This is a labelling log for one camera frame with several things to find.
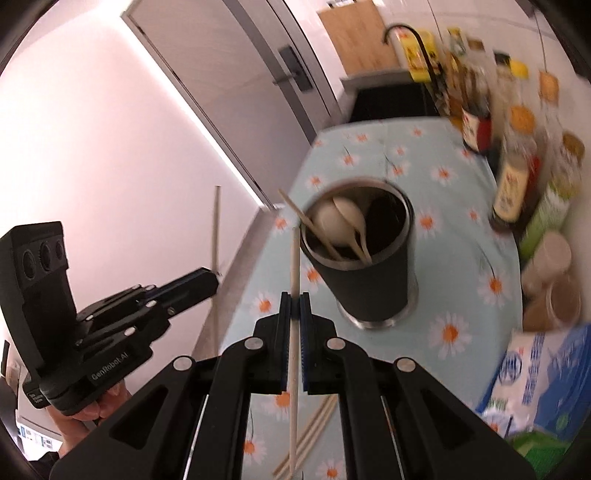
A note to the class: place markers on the green sugar bag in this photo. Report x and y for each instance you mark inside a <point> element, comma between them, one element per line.
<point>540,454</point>

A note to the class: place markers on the black sink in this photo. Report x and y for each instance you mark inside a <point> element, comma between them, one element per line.
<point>392,101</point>

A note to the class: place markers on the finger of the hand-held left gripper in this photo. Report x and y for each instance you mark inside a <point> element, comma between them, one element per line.
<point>184,288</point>

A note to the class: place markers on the daisy print blue tablecloth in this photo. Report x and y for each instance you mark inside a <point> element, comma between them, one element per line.
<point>438,221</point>

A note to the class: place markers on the blue white salt bag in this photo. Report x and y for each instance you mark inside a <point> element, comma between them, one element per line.
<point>540,378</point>

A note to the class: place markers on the row of condiment bottles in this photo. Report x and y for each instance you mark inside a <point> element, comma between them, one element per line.
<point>512,175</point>

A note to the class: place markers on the brown spice jar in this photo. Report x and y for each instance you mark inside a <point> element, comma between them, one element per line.
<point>554,307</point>
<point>549,258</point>

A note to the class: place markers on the black cylindrical utensil holder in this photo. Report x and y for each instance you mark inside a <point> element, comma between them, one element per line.
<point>369,286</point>

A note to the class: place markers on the person's left hand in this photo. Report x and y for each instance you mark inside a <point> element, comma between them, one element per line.
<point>101,406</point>

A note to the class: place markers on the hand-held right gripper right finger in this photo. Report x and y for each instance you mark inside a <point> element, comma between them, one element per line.
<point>305,341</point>

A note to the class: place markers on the yellow cooking oil bottle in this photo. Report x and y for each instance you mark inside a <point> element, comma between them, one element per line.
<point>418,57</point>

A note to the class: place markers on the wooden chopstick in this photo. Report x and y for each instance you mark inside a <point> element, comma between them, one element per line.
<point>294,263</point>
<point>318,230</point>
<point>321,427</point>
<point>314,429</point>

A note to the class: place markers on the wooden cutting board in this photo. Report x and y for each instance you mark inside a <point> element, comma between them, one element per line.
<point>358,34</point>

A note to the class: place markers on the white ceramic spoon green print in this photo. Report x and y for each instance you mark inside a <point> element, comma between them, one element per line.
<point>330,224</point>

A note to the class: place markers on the dark curved faucet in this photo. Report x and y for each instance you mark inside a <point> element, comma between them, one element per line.
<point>415,41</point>

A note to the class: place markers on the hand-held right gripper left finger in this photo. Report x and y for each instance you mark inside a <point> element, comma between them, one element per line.
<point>287,341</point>

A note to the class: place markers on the beige plastic spoon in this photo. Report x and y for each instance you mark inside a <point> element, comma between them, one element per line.
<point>352,208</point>

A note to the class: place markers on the grey door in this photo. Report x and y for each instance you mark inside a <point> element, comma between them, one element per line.
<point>221,92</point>

